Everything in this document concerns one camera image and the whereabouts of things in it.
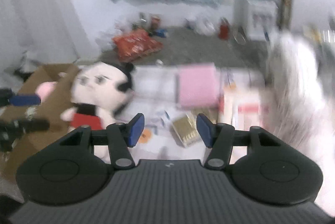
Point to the boy doll red outfit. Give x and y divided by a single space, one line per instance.
99 93

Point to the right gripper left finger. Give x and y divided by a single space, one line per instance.
121 137

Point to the gold tissue pack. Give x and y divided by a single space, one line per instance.
185 129

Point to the pink soft pack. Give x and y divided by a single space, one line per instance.
198 85

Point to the plaid bed sheet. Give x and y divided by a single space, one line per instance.
156 97

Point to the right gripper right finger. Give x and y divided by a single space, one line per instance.
217 137

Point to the brown cardboard box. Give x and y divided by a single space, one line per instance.
15 149

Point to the pink pig plush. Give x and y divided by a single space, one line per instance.
44 90

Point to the white fringed blanket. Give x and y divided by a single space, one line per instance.
304 115

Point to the red snack bag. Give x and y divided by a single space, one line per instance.
135 44

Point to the pink wet wipes pack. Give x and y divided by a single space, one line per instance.
243 108

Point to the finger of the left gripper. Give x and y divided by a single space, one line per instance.
23 126
24 99

